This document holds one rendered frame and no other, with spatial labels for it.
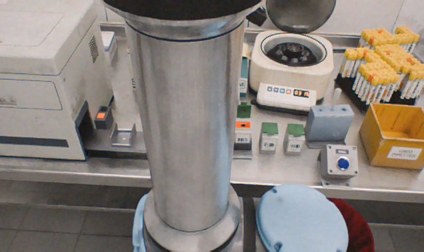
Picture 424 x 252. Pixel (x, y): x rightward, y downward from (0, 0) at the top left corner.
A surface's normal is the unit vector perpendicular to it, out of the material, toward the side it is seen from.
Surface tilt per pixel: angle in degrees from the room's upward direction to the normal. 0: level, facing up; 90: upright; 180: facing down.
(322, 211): 8
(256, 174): 0
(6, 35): 0
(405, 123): 90
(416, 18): 90
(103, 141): 0
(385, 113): 90
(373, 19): 90
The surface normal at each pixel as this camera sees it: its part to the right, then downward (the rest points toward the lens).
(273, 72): -0.21, 0.66
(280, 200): 0.15, -0.68
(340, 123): 0.07, 0.67
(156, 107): -0.52, 0.59
